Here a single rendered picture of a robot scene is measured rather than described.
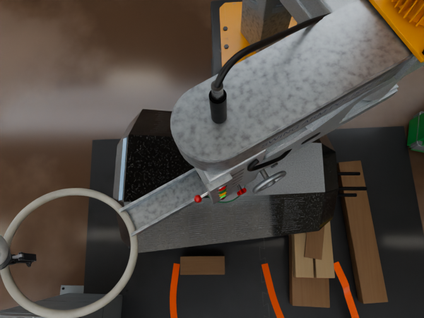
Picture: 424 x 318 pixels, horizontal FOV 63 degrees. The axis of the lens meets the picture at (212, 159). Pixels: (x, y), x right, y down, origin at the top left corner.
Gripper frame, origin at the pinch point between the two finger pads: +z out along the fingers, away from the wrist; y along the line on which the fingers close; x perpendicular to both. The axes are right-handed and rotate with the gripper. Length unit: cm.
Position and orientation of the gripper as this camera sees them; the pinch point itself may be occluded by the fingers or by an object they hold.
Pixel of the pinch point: (9, 267)
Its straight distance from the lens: 158.4
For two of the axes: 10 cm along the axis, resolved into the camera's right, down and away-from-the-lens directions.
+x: -2.6, -9.0, 3.5
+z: -2.9, 4.2, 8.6
